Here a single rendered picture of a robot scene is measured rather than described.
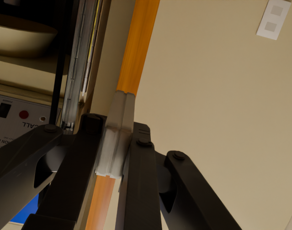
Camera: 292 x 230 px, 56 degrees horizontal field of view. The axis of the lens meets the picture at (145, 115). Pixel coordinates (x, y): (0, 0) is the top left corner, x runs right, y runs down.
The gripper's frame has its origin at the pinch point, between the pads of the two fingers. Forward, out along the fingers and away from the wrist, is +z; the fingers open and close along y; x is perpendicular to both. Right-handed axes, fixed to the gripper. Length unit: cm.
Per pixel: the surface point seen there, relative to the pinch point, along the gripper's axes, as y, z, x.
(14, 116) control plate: -16.0, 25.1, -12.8
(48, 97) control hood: -12.2, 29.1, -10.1
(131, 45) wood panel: -0.4, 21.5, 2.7
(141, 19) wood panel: 0.1, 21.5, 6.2
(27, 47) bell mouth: -18.8, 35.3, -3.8
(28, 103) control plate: -14.8, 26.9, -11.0
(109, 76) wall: -5, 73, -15
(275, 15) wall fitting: 40, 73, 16
